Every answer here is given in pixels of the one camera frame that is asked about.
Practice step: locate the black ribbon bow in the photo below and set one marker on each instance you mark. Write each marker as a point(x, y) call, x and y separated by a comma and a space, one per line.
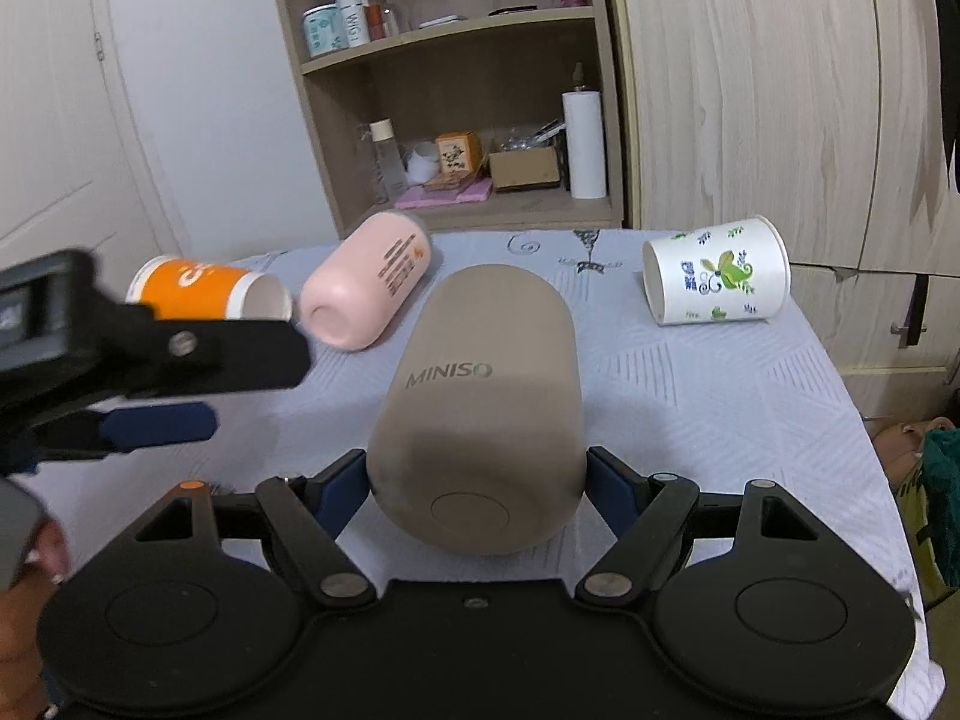
point(947, 19)

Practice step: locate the orange patterned small box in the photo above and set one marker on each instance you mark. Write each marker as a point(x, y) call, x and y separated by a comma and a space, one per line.
point(459, 152)

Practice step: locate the teal and white can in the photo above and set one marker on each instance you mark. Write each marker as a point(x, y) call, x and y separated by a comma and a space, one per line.
point(322, 30)

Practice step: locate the white door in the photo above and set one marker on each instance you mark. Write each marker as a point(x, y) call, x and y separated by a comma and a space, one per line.
point(73, 171)

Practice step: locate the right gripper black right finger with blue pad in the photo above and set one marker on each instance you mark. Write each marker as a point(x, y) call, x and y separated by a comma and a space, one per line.
point(647, 515)

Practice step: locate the light wood wardrobe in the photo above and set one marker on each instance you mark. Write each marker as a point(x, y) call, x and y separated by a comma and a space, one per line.
point(824, 116)

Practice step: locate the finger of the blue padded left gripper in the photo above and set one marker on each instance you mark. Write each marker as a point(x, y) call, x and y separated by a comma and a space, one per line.
point(92, 435)

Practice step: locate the clear bottle beige cap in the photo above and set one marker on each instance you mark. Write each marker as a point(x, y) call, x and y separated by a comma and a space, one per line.
point(390, 167)

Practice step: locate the person's left hand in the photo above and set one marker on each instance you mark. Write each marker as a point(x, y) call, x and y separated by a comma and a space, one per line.
point(23, 692)

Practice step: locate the white paper cup green print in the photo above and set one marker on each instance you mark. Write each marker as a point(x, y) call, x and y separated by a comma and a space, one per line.
point(724, 273)

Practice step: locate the small cardboard box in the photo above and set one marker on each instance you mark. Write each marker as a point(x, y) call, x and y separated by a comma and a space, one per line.
point(524, 169)

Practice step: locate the orange paper cup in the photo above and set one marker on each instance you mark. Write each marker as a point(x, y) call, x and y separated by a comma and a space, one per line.
point(176, 289)

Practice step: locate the wooden open shelf unit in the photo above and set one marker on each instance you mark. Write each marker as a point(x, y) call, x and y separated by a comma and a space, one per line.
point(497, 67)

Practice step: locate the clear bottle red liquid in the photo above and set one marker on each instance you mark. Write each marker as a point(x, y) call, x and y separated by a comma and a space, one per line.
point(387, 21)

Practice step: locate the white small jar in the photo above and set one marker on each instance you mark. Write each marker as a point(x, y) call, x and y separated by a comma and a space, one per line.
point(422, 163)

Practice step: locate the white pump bottle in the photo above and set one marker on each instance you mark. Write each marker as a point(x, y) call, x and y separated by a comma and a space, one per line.
point(352, 24)

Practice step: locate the taupe Miniso tumbler cup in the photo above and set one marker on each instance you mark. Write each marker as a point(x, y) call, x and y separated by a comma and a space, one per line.
point(479, 448)

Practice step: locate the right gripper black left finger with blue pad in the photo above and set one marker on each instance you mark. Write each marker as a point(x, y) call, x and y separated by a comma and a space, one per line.
point(303, 517)

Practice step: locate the white patterned tablecloth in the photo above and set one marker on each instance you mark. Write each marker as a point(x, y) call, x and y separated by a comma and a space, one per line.
point(719, 405)

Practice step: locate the pink flat book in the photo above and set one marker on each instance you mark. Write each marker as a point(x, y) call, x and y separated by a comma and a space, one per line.
point(421, 197)

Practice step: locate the white paper towel roll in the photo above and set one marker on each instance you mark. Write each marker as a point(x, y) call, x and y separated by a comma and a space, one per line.
point(582, 111)

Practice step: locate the pink tumbler cup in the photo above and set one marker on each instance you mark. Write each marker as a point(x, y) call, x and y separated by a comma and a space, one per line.
point(353, 295)

